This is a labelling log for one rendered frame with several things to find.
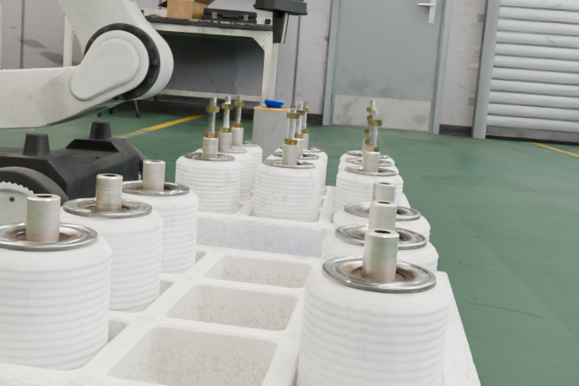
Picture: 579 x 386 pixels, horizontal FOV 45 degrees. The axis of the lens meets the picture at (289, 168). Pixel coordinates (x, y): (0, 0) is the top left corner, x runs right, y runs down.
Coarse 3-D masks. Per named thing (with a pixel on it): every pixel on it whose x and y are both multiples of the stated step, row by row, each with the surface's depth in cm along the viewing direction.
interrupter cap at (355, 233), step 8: (352, 224) 61; (360, 224) 62; (368, 224) 62; (336, 232) 58; (344, 232) 59; (352, 232) 59; (360, 232) 60; (400, 232) 60; (408, 232) 60; (344, 240) 56; (352, 240) 56; (360, 240) 55; (400, 240) 58; (408, 240) 57; (416, 240) 57; (424, 240) 57; (400, 248) 55; (408, 248) 55; (416, 248) 56
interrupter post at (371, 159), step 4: (364, 152) 101; (368, 152) 101; (364, 156) 101; (368, 156) 101; (372, 156) 101; (376, 156) 101; (364, 160) 101; (368, 160) 101; (372, 160) 101; (376, 160) 101; (364, 164) 101; (368, 164) 101; (372, 164) 101; (376, 164) 101; (364, 168) 101; (368, 168) 101; (372, 168) 101; (376, 168) 101
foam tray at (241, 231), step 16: (240, 208) 109; (320, 208) 110; (208, 224) 97; (224, 224) 97; (240, 224) 97; (256, 224) 97; (272, 224) 96; (288, 224) 96; (304, 224) 97; (320, 224) 98; (208, 240) 98; (224, 240) 97; (240, 240) 97; (256, 240) 97; (272, 240) 97; (288, 240) 96; (304, 240) 96; (320, 240) 96; (304, 256) 96; (320, 256) 96
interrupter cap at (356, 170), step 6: (348, 168) 102; (354, 168) 103; (360, 168) 104; (378, 168) 105; (360, 174) 99; (366, 174) 98; (372, 174) 98; (378, 174) 98; (384, 174) 99; (390, 174) 99
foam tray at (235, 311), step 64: (256, 256) 78; (128, 320) 55; (192, 320) 66; (256, 320) 66; (448, 320) 61; (0, 384) 43; (64, 384) 43; (128, 384) 44; (192, 384) 55; (256, 384) 54; (448, 384) 48
